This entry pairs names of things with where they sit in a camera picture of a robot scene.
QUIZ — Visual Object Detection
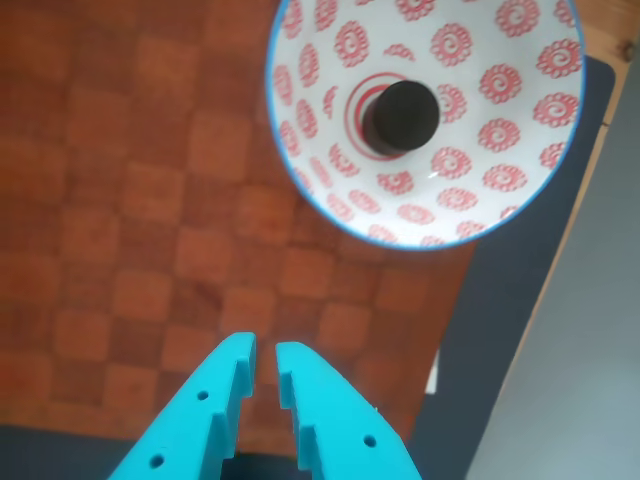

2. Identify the black cylinder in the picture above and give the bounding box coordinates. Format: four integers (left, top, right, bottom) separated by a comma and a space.
360, 79, 443, 157

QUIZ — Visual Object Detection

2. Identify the white card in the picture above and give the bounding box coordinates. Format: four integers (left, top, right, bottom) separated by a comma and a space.
423, 348, 442, 397

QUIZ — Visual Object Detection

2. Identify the brown leather chessboard mat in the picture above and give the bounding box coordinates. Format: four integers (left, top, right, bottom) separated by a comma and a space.
0, 0, 477, 444

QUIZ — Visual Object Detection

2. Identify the white bowl with red flowers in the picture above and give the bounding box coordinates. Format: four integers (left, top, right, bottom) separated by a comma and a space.
264, 0, 588, 251

